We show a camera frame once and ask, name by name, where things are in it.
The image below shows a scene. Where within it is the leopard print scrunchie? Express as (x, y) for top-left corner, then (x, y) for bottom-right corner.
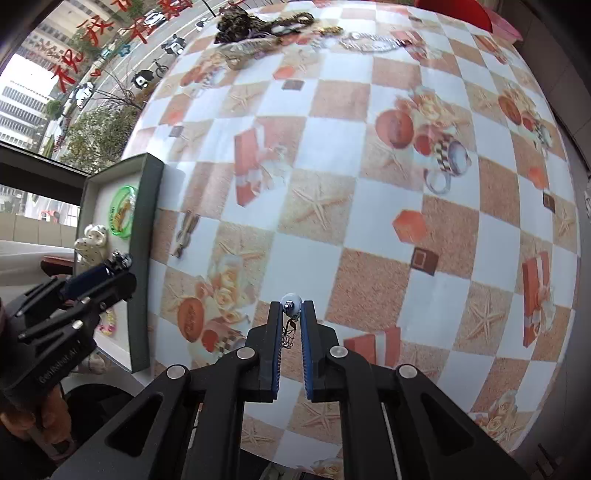
(214, 7), (266, 44)

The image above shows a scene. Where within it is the brown braided headband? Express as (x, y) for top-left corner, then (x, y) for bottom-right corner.
(259, 12), (317, 37)

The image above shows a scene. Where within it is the checkered patterned tablecloth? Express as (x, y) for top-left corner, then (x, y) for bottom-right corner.
(126, 2), (580, 452)

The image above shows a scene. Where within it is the red plastic stool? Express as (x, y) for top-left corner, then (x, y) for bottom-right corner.
(414, 0), (493, 32)

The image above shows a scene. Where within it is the green translucent bangle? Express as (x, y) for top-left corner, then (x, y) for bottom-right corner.
(108, 185), (137, 239)

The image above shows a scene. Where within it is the silver bear charm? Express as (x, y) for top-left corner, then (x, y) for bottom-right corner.
(110, 250), (133, 272)

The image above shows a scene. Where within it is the left operator hand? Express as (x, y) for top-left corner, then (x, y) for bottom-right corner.
(1, 387), (71, 445)

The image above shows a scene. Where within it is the green-rimmed white tray box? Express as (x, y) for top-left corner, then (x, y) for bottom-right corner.
(76, 153), (163, 373)

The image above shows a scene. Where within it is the silver chain necklace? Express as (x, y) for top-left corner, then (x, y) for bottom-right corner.
(338, 32), (408, 54)

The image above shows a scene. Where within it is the white polka dot scrunchie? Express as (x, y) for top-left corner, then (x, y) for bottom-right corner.
(74, 224), (108, 271)

